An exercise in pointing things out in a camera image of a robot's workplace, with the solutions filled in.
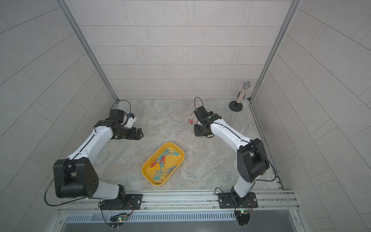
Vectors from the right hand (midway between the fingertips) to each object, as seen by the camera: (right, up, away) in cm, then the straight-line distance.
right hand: (197, 132), depth 88 cm
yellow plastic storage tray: (-16, -17, -1) cm, 23 cm away
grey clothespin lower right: (-16, -20, -7) cm, 27 cm away
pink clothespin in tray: (-26, -17, -5) cm, 32 cm away
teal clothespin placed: (-23, -15, -3) cm, 27 cm away
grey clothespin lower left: (-22, -21, -9) cm, 31 cm away
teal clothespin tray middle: (-21, -18, -5) cm, 28 cm away
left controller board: (-38, -37, -22) cm, 57 cm away
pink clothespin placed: (-21, -16, -3) cm, 26 cm away
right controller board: (+21, -38, -19) cm, 47 cm away
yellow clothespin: (-24, -19, -7) cm, 31 cm away
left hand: (-36, 0, -1) cm, 36 cm away
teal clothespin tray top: (-18, -12, 0) cm, 22 cm away
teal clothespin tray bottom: (-22, -23, -10) cm, 34 cm away
